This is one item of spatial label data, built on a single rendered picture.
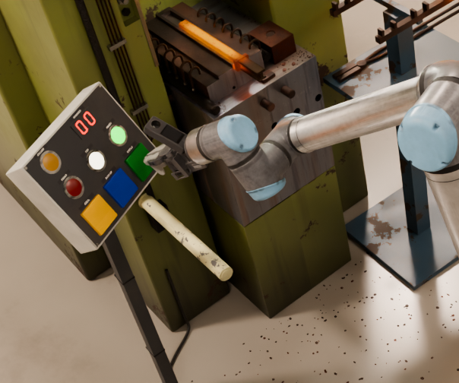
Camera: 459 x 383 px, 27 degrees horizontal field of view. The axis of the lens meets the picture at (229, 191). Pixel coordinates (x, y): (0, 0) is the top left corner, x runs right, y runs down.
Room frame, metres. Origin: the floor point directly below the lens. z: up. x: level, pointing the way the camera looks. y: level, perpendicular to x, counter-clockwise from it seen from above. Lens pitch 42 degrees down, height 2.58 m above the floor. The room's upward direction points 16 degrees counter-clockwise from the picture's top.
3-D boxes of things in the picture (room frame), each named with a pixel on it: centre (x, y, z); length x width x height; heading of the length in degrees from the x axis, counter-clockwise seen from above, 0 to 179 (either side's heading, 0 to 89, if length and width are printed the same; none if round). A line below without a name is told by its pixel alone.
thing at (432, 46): (2.35, -0.62, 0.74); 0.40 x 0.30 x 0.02; 113
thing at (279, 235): (2.47, -0.07, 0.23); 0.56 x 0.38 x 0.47; 25
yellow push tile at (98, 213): (1.78, 0.33, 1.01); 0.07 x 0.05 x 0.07; 140
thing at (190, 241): (2.02, 0.16, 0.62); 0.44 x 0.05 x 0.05; 25
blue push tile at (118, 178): (1.85, 0.27, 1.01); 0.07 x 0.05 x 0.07; 140
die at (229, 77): (2.44, -0.02, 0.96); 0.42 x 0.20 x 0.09; 25
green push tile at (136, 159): (1.93, 0.20, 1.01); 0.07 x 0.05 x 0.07; 140
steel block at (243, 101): (2.47, -0.07, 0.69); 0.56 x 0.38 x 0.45; 25
